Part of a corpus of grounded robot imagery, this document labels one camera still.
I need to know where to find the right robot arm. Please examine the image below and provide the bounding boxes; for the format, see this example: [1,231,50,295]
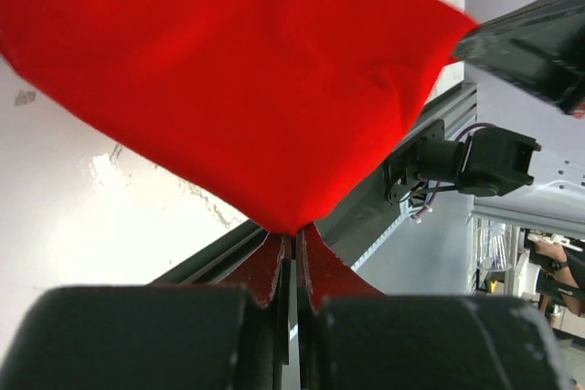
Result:
[382,0,584,205]

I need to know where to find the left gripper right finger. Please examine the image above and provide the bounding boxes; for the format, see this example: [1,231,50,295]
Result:
[296,225,573,389]

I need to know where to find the person in background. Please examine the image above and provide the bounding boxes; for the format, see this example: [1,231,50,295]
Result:
[525,230,584,317]

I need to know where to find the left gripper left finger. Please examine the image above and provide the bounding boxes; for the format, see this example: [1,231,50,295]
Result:
[1,234,291,389]

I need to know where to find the red t shirt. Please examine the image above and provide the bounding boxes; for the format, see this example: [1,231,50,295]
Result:
[1,0,476,219]

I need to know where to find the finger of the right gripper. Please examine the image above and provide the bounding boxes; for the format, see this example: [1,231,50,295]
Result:
[452,0,584,115]

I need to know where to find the aluminium frame rail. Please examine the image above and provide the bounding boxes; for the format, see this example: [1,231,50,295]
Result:
[150,81,479,290]

